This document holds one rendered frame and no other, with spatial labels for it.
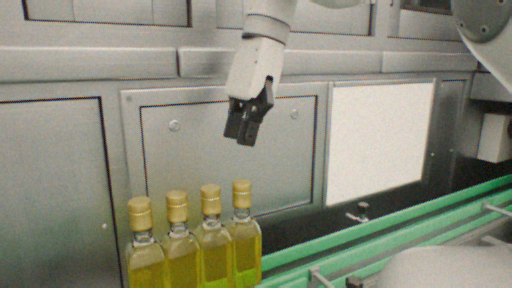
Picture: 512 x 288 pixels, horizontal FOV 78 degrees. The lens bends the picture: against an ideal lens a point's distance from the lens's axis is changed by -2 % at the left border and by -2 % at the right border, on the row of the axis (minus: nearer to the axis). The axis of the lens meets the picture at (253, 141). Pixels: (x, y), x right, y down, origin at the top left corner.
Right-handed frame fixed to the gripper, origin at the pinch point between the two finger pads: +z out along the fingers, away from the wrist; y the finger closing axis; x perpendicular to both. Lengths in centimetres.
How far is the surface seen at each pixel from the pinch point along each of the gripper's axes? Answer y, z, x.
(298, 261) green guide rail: -4.0, 26.9, 24.7
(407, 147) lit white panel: -13, -4, 64
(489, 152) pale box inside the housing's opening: -13, -10, 111
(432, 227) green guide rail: 3, 14, 60
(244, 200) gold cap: 1.7, 11.5, 3.2
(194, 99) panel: -12.2, -3.0, -5.0
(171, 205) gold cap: 1.0, 13.6, -9.1
